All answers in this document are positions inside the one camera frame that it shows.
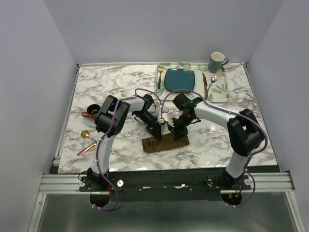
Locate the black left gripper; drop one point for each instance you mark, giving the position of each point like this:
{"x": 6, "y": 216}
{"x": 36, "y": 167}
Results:
{"x": 156, "y": 130}

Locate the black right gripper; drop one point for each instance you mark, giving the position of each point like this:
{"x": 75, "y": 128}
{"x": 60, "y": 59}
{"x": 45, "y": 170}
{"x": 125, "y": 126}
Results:
{"x": 178, "y": 133}

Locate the brown cloth napkin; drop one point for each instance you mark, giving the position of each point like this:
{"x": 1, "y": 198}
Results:
{"x": 152, "y": 145}

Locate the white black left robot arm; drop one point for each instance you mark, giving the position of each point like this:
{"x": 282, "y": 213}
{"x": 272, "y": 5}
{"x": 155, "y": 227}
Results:
{"x": 109, "y": 122}

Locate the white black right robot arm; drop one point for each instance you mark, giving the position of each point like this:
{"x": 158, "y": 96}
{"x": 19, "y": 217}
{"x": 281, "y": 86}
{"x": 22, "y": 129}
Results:
{"x": 246, "y": 136}

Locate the brown wooden knife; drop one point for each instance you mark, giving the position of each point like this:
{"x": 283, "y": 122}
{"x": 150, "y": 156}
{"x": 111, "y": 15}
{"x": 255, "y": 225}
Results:
{"x": 205, "y": 86}

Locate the teal square plate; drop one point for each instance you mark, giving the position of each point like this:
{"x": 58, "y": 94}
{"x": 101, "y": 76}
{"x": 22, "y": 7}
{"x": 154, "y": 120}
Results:
{"x": 181, "y": 80}

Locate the white leaf-pattern tray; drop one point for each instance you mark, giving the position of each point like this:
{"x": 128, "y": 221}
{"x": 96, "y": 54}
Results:
{"x": 219, "y": 91}

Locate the silver spoon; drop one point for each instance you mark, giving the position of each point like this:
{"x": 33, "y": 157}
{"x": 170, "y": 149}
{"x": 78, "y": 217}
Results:
{"x": 213, "y": 80}

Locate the orange coffee cup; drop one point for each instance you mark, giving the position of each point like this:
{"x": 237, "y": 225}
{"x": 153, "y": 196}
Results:
{"x": 91, "y": 111}

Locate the iridescent rainbow spoon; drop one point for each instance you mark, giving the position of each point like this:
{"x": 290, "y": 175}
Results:
{"x": 85, "y": 134}

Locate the grey-green ceramic mug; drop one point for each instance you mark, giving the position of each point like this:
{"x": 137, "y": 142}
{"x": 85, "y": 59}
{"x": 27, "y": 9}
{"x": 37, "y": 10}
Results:
{"x": 216, "y": 62}

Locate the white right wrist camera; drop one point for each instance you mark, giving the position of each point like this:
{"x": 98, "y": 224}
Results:
{"x": 171, "y": 122}

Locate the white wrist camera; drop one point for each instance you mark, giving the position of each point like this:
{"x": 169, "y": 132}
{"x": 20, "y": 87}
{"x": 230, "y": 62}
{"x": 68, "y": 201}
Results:
{"x": 163, "y": 115}
{"x": 171, "y": 122}

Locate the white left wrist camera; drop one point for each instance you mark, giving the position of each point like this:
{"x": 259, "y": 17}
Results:
{"x": 163, "y": 115}

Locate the black metal base frame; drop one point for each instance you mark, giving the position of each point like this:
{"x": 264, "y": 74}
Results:
{"x": 170, "y": 185}

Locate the gold fork green handle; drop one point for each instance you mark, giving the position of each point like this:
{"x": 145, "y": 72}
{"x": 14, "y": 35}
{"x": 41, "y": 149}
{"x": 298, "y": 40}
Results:
{"x": 160, "y": 69}

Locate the aluminium extrusion rail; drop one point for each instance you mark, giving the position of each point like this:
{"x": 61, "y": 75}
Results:
{"x": 69, "y": 183}

